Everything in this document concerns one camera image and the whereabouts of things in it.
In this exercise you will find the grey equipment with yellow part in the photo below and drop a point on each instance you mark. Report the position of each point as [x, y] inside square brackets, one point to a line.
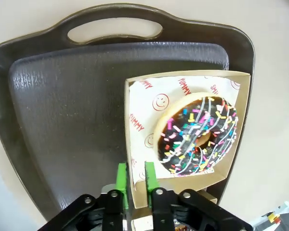
[273, 216]

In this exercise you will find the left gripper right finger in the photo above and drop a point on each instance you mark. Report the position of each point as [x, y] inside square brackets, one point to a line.
[151, 178]

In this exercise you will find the dark donut with coloured sprinkles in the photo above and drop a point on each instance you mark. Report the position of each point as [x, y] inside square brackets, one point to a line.
[195, 134]

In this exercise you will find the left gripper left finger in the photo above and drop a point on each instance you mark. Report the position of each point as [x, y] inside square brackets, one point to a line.
[121, 178]

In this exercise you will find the white smiley print paper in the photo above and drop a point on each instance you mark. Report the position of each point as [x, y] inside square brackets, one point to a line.
[144, 115]

